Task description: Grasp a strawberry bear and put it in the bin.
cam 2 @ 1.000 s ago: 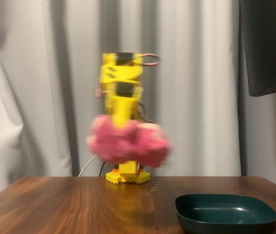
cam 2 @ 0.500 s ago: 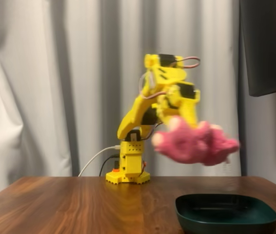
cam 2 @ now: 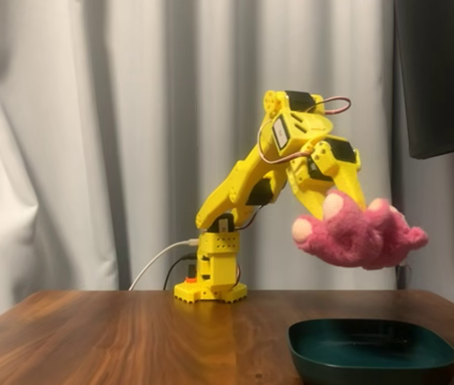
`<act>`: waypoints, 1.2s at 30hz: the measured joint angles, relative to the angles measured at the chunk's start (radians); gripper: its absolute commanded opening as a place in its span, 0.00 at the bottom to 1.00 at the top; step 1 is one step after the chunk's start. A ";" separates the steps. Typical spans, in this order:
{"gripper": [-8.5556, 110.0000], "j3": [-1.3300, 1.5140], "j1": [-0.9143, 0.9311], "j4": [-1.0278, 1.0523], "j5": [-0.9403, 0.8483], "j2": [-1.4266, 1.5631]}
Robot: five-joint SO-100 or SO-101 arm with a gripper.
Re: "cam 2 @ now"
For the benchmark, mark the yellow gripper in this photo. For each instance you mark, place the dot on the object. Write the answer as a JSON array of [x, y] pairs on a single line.
[[333, 165]]

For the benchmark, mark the pink strawberry plush bear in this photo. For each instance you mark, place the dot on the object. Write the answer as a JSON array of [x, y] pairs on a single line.
[[351, 240]]

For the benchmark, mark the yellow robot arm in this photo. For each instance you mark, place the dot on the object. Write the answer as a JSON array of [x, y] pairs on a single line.
[[231, 188]]

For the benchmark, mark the dark green square bin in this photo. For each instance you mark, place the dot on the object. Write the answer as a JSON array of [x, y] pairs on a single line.
[[371, 353]]

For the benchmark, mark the black hanging panel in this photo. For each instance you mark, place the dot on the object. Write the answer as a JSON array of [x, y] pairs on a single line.
[[443, 80]]

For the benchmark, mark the black orange table clamp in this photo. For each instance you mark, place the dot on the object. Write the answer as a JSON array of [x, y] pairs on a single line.
[[191, 279]]

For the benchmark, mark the grey white curtain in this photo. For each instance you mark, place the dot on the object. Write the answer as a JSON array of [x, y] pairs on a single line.
[[171, 100]]

